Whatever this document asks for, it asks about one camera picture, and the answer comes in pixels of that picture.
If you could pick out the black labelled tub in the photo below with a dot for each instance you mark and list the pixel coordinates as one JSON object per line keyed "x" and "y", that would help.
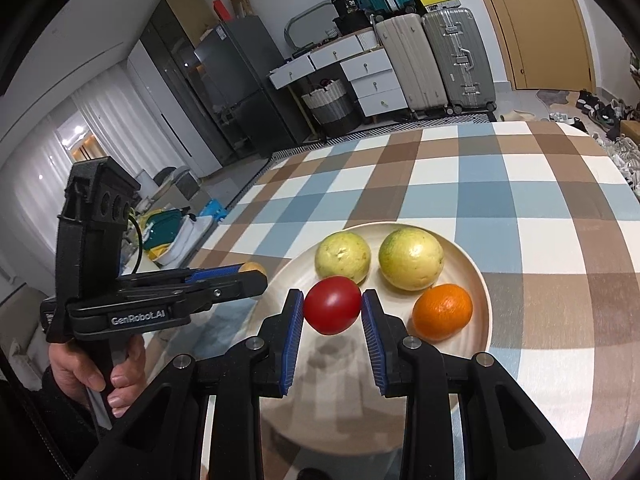
{"x": 346, "y": 5}

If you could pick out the red tomato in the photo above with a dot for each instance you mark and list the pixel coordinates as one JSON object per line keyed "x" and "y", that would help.
{"x": 332, "y": 305}

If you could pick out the white curtain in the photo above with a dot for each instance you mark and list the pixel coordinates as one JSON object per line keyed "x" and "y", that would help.
{"x": 110, "y": 135}

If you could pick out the cream round plate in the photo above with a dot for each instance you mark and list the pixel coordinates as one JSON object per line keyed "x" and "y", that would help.
{"x": 462, "y": 270}

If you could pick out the grey refrigerator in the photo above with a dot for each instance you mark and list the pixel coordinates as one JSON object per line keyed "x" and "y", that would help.
{"x": 245, "y": 90}

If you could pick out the black bag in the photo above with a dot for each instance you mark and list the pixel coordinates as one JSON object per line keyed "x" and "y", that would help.
{"x": 351, "y": 24}

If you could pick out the tan wooden door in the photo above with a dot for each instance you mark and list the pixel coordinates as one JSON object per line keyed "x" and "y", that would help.
{"x": 545, "y": 25}

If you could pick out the white wardrobe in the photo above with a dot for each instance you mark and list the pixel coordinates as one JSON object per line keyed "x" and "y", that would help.
{"x": 155, "y": 110}

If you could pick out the teal bag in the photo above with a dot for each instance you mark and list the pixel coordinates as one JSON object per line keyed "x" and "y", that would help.
{"x": 162, "y": 230}

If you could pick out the grey chair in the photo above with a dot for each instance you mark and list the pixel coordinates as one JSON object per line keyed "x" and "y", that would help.
{"x": 177, "y": 182}

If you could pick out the grey door mat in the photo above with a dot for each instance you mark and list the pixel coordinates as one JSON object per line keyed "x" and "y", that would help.
{"x": 554, "y": 97}

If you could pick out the dark glass cabinet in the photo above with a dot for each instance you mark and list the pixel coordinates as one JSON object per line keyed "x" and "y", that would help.
{"x": 170, "y": 70}

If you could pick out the person's left forearm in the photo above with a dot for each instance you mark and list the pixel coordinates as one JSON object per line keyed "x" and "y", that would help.
{"x": 60, "y": 425}

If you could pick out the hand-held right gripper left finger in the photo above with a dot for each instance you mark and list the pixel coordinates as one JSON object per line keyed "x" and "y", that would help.
{"x": 291, "y": 345}

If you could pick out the red packet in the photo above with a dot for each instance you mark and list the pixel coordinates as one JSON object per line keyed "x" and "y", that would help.
{"x": 222, "y": 9}

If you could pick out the checked tablecloth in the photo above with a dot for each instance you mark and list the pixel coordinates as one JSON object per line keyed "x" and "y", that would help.
{"x": 525, "y": 210}

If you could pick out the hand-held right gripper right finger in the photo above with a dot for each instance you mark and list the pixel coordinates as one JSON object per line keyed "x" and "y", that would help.
{"x": 374, "y": 345}

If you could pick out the beige suitcase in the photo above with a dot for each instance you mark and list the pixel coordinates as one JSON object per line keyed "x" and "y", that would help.
{"x": 410, "y": 65}

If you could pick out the person's left hand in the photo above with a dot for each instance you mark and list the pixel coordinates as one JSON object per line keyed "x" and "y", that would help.
{"x": 75, "y": 365}

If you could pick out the small cardboard box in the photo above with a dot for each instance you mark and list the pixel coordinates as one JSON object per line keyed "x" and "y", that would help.
{"x": 631, "y": 127}

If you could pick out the orange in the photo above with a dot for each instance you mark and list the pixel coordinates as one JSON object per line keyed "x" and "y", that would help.
{"x": 442, "y": 312}

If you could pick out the large cardboard box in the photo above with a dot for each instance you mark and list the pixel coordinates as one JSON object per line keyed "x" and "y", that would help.
{"x": 192, "y": 10}

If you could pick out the yellow-green guava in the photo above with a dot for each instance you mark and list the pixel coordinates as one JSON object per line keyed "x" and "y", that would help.
{"x": 410, "y": 258}
{"x": 342, "y": 255}

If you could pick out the silver suitcase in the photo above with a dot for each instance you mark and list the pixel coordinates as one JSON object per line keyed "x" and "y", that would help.
{"x": 457, "y": 60}

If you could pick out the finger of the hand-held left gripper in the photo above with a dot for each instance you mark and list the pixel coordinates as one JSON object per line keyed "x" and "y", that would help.
{"x": 235, "y": 287}
{"x": 210, "y": 275}

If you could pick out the yellow and black shoe box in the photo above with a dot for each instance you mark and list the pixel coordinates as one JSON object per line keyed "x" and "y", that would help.
{"x": 440, "y": 2}

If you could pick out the white drawer desk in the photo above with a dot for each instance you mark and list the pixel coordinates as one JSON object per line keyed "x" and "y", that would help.
{"x": 372, "y": 90}

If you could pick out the brown paper box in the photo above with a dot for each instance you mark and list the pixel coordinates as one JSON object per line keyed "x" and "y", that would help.
{"x": 241, "y": 2}

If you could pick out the pile of sneakers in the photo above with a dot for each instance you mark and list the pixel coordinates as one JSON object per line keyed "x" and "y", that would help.
{"x": 607, "y": 115}

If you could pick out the rounded mirror frame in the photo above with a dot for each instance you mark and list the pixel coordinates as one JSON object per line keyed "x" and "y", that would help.
{"x": 292, "y": 22}

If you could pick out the small tan round fruit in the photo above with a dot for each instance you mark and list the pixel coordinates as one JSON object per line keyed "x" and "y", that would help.
{"x": 254, "y": 268}

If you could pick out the woven laundry basket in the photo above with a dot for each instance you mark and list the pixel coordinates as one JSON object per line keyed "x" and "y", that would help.
{"x": 332, "y": 107}

